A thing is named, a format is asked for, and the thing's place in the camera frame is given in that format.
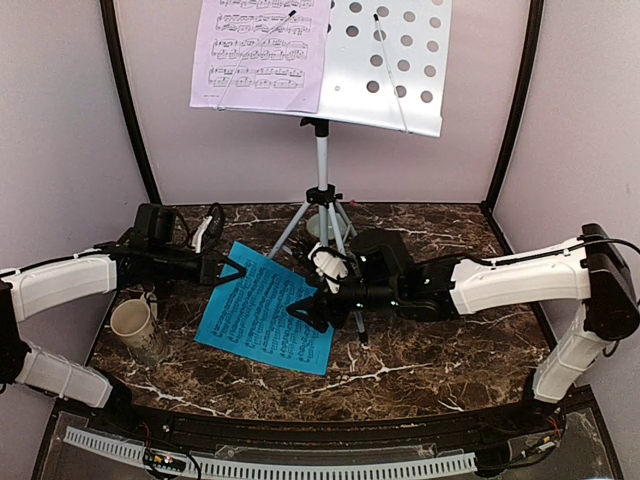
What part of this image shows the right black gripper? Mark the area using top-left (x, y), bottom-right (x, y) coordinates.
top-left (286, 263), bottom-right (401, 333)

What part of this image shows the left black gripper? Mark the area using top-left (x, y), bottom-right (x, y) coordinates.
top-left (150, 244), bottom-right (246, 287)

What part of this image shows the blue sheet music page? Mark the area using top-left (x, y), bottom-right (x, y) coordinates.
top-left (195, 242), bottom-right (333, 376)

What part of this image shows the purple sheet music page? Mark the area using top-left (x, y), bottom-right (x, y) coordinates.
top-left (190, 0), bottom-right (331, 114)

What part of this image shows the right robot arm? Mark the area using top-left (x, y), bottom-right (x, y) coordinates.
top-left (287, 223), bottom-right (639, 434)

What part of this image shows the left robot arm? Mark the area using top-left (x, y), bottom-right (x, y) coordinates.
top-left (1, 203), bottom-right (246, 436)

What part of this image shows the cream ceramic mug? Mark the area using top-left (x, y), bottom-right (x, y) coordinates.
top-left (109, 292), bottom-right (169, 366)

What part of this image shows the white perforated music stand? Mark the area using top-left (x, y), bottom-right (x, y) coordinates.
top-left (269, 1), bottom-right (452, 343)

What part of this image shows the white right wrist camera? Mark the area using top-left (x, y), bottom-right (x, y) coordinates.
top-left (308, 243), bottom-right (349, 294)

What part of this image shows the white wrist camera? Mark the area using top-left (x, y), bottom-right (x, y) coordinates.
top-left (191, 215), bottom-right (217, 254)
top-left (308, 243), bottom-right (349, 294)

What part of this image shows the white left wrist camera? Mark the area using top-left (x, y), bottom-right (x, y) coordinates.
top-left (191, 215), bottom-right (217, 254)

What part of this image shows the grey slotted cable duct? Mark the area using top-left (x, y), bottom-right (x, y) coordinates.
top-left (63, 427), bottom-right (477, 479)

